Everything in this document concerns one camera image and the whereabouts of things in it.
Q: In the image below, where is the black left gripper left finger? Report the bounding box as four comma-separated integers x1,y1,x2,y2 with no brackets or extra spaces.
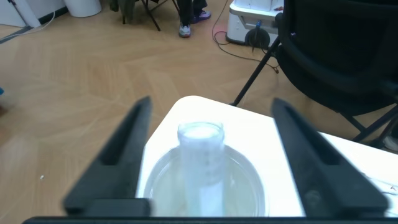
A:
62,95,153,217

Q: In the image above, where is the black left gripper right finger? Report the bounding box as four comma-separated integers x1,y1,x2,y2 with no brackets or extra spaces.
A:
271,97,389,218

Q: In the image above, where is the blue pigment test tube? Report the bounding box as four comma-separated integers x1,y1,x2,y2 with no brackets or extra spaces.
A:
177,121,226,218

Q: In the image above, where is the blue white paper cup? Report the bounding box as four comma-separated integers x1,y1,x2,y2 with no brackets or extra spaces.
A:
142,144,268,218

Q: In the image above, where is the black office chair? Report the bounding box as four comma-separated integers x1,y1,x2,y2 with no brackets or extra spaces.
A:
229,0,398,149

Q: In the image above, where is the person in white t-shirt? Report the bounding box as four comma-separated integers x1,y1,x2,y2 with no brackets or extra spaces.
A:
177,0,212,39

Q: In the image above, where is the black folding chair with jacket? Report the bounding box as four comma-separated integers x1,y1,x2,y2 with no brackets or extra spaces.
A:
108,0,181,32

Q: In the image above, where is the white plant pot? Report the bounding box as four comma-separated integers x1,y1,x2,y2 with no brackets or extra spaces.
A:
63,0,103,18

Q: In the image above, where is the white box on floor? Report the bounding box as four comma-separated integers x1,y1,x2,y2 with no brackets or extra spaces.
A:
226,0,285,49

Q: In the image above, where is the dark floor cable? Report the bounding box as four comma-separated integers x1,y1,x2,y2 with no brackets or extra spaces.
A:
212,0,280,74

